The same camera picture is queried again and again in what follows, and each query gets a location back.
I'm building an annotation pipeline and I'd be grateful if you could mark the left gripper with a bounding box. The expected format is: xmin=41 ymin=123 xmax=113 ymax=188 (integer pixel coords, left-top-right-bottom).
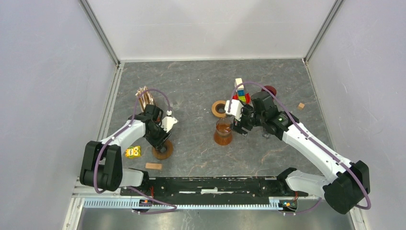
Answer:
xmin=146 ymin=121 xmax=172 ymax=150

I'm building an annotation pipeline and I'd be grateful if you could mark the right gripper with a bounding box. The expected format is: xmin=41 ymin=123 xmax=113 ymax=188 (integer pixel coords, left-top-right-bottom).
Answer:
xmin=229 ymin=103 xmax=265 ymax=138

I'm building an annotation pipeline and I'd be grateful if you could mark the dark wooden ring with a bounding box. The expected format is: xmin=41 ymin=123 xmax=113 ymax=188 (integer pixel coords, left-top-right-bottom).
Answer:
xmin=151 ymin=139 xmax=174 ymax=161

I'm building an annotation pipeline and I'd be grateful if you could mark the amber glass carafe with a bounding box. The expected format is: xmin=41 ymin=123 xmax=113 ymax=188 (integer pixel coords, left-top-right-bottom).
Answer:
xmin=214 ymin=117 xmax=232 ymax=146

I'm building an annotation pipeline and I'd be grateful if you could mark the orange coffee filter box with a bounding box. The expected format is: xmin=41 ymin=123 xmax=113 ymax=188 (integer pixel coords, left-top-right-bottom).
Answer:
xmin=135 ymin=92 xmax=162 ymax=123

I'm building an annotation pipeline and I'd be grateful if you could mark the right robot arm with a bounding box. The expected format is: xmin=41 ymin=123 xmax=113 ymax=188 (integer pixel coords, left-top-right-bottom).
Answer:
xmin=225 ymin=91 xmax=371 ymax=214

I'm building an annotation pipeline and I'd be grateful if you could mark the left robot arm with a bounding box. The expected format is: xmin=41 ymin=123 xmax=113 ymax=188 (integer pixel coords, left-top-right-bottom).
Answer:
xmin=79 ymin=104 xmax=178 ymax=195

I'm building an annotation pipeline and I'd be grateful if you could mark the small wooden block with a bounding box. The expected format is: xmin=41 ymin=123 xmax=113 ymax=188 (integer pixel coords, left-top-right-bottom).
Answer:
xmin=145 ymin=163 xmax=162 ymax=170

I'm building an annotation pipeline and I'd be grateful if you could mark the yellow green toy block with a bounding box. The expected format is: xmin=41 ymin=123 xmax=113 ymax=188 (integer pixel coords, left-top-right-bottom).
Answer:
xmin=124 ymin=146 xmax=142 ymax=159

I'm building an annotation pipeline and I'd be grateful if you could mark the red plastic lid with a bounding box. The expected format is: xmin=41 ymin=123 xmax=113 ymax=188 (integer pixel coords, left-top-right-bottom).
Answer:
xmin=232 ymin=93 xmax=251 ymax=104

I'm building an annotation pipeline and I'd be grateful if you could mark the stacked toy brick tower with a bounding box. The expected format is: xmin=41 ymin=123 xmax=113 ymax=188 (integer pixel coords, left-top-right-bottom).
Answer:
xmin=235 ymin=78 xmax=245 ymax=95

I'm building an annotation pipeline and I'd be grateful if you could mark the dark red cup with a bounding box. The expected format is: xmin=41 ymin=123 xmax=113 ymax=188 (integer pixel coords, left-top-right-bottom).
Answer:
xmin=264 ymin=85 xmax=277 ymax=97

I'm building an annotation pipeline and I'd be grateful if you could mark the small wooden cube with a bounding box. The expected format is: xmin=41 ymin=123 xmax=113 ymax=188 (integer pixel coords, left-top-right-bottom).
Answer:
xmin=297 ymin=103 xmax=305 ymax=110

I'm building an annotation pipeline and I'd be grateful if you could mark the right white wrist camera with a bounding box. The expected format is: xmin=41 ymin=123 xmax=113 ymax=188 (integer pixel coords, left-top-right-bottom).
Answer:
xmin=225 ymin=99 xmax=243 ymax=121

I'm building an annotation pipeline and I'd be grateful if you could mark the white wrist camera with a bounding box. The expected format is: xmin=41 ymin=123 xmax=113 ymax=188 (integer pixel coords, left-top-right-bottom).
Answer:
xmin=160 ymin=110 xmax=179 ymax=133
xmin=225 ymin=99 xmax=243 ymax=121

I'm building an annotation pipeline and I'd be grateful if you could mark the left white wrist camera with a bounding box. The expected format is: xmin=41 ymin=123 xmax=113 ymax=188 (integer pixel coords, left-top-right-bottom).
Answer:
xmin=160 ymin=110 xmax=179 ymax=133

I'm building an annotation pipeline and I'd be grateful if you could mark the light wooden ring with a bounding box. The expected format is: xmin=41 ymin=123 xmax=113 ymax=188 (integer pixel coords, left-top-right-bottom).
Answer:
xmin=211 ymin=100 xmax=227 ymax=119

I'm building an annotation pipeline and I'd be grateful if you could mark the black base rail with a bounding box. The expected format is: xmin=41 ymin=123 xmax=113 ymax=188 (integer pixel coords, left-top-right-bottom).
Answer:
xmin=138 ymin=176 xmax=308 ymax=206

